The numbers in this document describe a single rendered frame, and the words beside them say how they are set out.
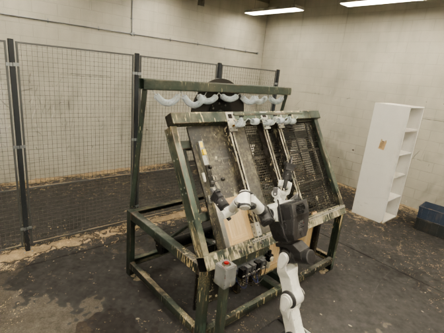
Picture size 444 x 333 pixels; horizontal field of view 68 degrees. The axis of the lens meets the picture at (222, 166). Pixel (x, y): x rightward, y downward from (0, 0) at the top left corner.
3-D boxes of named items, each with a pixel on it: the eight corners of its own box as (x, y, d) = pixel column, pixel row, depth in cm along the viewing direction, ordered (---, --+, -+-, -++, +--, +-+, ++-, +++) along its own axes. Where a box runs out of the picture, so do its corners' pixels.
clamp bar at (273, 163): (284, 224, 334) (302, 222, 316) (252, 115, 348) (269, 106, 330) (290, 222, 340) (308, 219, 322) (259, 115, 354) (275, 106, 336)
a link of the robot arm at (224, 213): (217, 204, 249) (225, 215, 244) (228, 199, 255) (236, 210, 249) (215, 213, 257) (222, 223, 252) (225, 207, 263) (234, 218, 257)
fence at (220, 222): (223, 248, 279) (226, 248, 276) (195, 142, 291) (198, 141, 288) (227, 246, 283) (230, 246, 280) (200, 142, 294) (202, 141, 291)
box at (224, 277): (223, 291, 246) (225, 270, 241) (213, 283, 254) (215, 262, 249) (234, 285, 253) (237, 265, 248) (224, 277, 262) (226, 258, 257)
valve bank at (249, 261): (239, 295, 271) (242, 269, 264) (227, 285, 281) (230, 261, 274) (277, 274, 304) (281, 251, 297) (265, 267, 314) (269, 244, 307)
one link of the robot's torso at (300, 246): (317, 261, 253) (313, 239, 254) (308, 267, 245) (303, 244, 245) (288, 258, 274) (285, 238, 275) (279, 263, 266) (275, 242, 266)
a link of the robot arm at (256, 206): (253, 204, 222) (264, 216, 239) (252, 187, 229) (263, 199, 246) (237, 207, 227) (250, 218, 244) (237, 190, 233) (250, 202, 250)
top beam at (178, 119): (167, 127, 276) (173, 123, 268) (164, 116, 277) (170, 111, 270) (314, 120, 420) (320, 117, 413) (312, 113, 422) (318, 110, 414)
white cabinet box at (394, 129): (381, 223, 579) (410, 107, 523) (351, 211, 621) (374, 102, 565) (396, 217, 618) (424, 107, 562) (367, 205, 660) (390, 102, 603)
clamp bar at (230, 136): (251, 237, 302) (269, 234, 284) (218, 116, 316) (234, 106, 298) (258, 234, 309) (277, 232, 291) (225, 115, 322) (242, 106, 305)
